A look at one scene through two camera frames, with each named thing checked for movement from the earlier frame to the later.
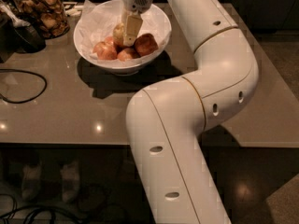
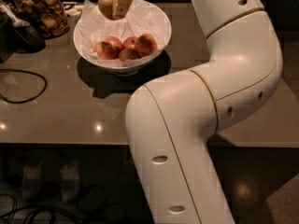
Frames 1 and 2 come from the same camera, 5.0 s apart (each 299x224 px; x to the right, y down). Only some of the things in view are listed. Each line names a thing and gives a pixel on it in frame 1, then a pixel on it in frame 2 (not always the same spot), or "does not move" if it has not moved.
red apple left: [105, 51] does not move
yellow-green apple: [118, 31] → [106, 3]
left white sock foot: [31, 182] does not move
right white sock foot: [69, 175] does not move
